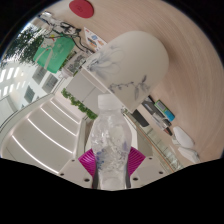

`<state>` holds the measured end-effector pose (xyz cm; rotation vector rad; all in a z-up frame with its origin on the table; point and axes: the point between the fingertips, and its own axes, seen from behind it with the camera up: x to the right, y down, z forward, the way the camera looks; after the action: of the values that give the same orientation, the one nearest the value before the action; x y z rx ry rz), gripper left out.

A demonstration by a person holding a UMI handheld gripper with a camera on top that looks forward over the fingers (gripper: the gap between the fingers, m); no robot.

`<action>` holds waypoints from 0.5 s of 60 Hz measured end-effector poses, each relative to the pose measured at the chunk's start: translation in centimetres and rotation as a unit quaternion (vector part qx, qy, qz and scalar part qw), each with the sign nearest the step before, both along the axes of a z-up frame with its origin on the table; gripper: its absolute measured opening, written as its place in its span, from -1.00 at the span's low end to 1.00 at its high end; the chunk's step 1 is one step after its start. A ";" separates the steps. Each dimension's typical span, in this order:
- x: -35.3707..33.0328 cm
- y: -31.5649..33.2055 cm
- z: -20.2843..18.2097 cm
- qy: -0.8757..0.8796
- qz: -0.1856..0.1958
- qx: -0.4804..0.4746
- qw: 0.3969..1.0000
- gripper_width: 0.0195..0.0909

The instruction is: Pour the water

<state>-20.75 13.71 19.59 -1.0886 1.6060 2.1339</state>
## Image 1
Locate clear plastic water bottle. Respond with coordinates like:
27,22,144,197
90,93,133,191

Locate teal marker pen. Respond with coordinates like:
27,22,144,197
154,99,176,123

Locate flat round red coaster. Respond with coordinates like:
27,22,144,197
68,0,95,19

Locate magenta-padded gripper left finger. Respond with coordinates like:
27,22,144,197
59,148,100,190

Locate black cable bundle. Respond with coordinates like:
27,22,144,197
39,12,95,52

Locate flat black pad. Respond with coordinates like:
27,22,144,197
134,109,152,129

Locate ceiling light strips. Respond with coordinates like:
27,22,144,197
9,99,85,168

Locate green tote bag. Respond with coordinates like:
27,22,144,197
32,35,75,75

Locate colourful sticker sheet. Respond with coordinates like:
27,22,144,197
83,27,108,52

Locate white cup with blue print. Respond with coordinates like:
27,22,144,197
81,30,170,114

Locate white cabinet topped with plants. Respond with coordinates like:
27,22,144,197
60,69,111,120

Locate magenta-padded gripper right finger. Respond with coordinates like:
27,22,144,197
125,147,167,188

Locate white rounded plastic case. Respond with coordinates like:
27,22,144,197
172,125,196,150

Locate row of green hedge plants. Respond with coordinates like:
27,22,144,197
2,25,45,69

